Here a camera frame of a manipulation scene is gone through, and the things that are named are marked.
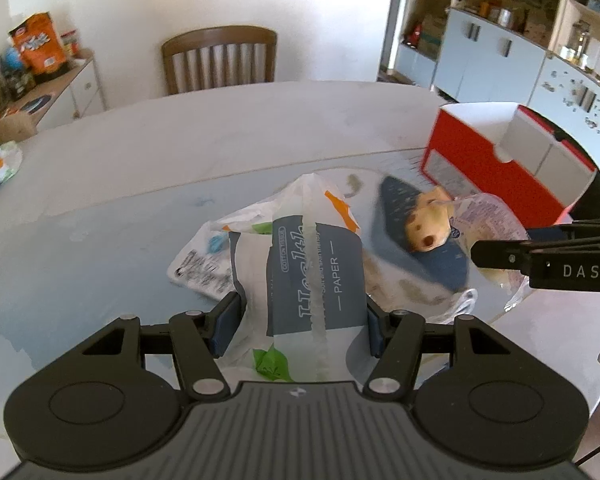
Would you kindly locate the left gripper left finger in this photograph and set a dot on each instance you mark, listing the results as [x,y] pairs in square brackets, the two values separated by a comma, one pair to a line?
[198,340]

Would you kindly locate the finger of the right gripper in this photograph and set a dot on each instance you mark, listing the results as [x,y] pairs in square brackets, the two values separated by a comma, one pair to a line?
[501,255]

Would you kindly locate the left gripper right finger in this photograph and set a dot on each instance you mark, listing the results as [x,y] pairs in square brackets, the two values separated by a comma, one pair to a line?
[395,339]

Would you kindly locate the white grey tissue paper pack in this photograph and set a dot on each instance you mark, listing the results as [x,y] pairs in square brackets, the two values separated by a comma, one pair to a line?
[297,262]

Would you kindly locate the white printed plastic bag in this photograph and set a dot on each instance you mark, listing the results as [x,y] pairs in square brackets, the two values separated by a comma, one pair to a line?
[203,264]

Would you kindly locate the red white cardboard box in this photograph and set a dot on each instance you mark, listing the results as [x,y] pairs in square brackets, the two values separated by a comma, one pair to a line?
[505,149]

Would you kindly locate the white sideboard cabinet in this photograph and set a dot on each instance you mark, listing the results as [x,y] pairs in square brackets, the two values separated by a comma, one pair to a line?
[61,101]

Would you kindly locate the brown wooden chair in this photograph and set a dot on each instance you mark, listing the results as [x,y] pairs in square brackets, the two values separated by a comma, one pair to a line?
[217,57]

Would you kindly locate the red lidded jar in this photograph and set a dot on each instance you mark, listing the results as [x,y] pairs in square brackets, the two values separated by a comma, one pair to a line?
[71,42]

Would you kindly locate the orange snack bag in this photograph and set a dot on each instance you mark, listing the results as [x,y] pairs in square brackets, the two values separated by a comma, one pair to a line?
[39,47]

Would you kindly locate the white grey wall cabinet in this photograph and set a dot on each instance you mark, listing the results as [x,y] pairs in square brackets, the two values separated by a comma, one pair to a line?
[542,53]

